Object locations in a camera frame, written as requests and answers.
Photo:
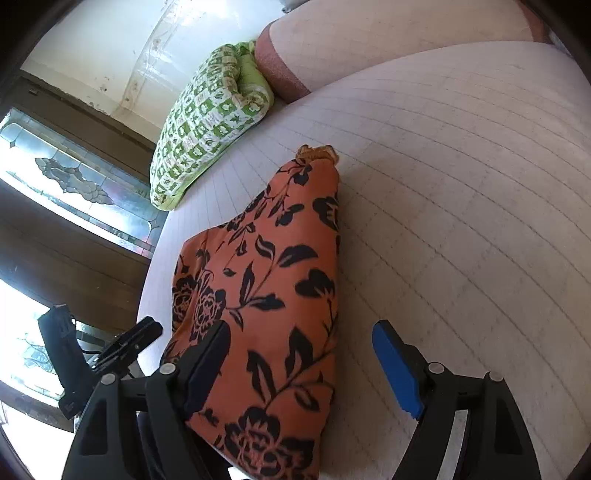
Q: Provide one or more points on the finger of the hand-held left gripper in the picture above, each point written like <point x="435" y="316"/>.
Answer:
<point x="134" y="339"/>

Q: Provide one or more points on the orange floral garment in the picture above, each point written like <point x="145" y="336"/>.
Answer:
<point x="286" y="300"/>

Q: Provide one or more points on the patterned glass window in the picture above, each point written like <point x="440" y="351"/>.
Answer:
<point x="69" y="180"/>

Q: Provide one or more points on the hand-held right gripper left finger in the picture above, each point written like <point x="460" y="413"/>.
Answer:
<point x="207" y="364"/>

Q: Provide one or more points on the cream bolster with pink ends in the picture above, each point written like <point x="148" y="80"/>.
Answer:
<point x="369" y="46"/>

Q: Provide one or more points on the white quilted bed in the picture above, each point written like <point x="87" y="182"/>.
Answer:
<point x="461" y="207"/>

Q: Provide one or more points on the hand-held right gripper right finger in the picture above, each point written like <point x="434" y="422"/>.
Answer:
<point x="397" y="369"/>

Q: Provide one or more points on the green checked blanket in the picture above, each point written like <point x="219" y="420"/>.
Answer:
<point x="203" y="124"/>

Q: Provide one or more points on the dark wooden window frame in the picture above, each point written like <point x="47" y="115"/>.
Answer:
<point x="69" y="277"/>

